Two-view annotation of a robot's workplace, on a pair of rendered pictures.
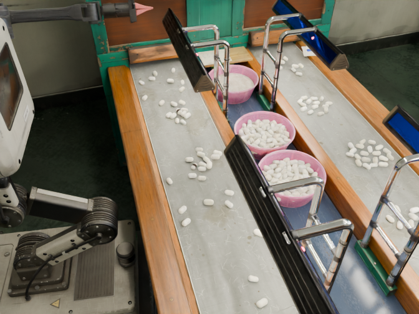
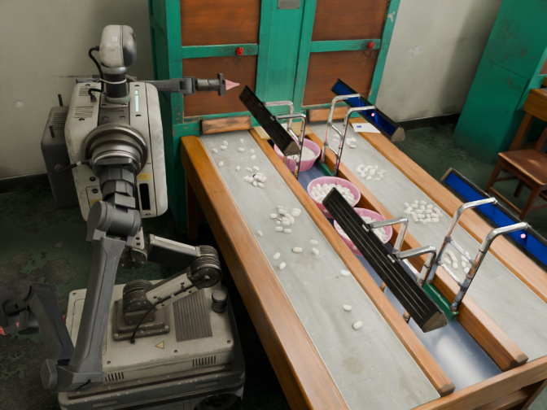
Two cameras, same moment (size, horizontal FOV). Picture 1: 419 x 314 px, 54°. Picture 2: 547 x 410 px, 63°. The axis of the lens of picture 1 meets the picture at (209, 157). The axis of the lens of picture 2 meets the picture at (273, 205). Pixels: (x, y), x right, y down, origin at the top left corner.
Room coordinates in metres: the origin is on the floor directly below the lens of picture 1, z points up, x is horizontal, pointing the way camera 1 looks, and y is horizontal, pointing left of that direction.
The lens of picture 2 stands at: (-0.35, 0.37, 2.02)
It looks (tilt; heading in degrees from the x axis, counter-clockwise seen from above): 37 degrees down; 350
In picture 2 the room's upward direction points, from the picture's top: 6 degrees clockwise
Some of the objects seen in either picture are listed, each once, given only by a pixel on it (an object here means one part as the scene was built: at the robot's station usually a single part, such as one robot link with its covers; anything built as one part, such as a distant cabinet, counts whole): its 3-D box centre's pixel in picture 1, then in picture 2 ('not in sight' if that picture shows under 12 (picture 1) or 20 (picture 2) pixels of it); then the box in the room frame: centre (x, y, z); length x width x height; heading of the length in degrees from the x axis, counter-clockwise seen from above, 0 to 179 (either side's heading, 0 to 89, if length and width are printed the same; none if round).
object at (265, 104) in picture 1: (285, 66); (347, 138); (1.72, -0.36, 0.90); 0.20 x 0.19 x 0.45; 16
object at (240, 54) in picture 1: (220, 57); (282, 130); (2.04, -0.06, 0.77); 0.33 x 0.15 x 0.01; 106
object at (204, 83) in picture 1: (184, 45); (267, 116); (1.59, 0.10, 1.08); 0.62 x 0.08 x 0.07; 16
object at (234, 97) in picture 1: (232, 85); (296, 154); (1.83, -0.12, 0.72); 0.27 x 0.27 x 0.10
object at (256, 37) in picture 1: (274, 35); (329, 113); (2.19, -0.37, 0.83); 0.30 x 0.06 x 0.07; 106
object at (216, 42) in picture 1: (204, 79); (279, 147); (1.61, 0.02, 0.90); 0.20 x 0.19 x 0.45; 16
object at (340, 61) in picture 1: (306, 28); (365, 106); (1.75, -0.44, 1.08); 0.62 x 0.08 x 0.07; 16
